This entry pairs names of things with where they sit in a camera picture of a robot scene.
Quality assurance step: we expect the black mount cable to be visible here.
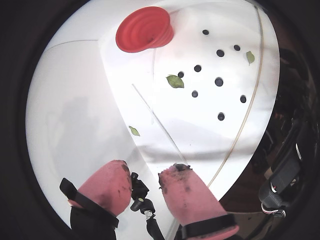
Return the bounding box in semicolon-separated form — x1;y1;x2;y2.
144;211;166;240

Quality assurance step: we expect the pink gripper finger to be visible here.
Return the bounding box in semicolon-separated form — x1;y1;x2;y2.
159;163;240;240
59;159;133;240

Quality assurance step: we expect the white mat sheet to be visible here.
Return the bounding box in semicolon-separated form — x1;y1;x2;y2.
98;0;281;240

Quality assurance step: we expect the clear thin rod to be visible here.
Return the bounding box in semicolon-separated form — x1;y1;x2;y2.
131;83;188;165

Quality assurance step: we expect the black tripod mount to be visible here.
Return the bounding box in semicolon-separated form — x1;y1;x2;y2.
129;171;157;218

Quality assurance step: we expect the red collapsible cup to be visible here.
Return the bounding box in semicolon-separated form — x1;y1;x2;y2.
115;6;174;54

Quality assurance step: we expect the large green leaf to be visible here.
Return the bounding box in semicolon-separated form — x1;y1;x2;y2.
165;74;185;89

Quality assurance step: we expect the black motor box with wires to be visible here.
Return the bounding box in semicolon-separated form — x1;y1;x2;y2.
258;139;305;221

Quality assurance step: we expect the small green leaf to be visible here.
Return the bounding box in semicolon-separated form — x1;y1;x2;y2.
245;50;256;66
128;125;141;137

